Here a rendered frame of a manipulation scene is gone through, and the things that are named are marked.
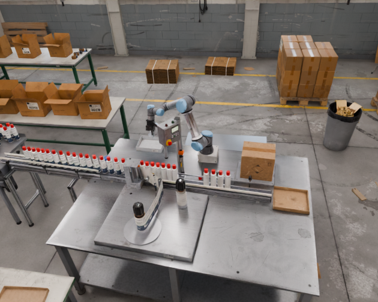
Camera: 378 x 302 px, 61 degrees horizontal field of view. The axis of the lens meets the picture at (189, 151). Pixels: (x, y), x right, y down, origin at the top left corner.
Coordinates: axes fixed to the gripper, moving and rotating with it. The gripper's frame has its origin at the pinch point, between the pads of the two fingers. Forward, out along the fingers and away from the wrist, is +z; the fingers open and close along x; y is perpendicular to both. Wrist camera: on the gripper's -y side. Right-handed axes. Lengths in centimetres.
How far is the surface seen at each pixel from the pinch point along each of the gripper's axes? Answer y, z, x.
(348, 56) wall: -296, -56, -513
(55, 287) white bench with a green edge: 24, 66, 155
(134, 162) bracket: -3, 3, 63
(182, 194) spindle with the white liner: -53, 19, 82
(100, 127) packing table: 86, 8, -44
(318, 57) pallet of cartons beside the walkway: -196, -69, -270
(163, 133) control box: -31, -27, 63
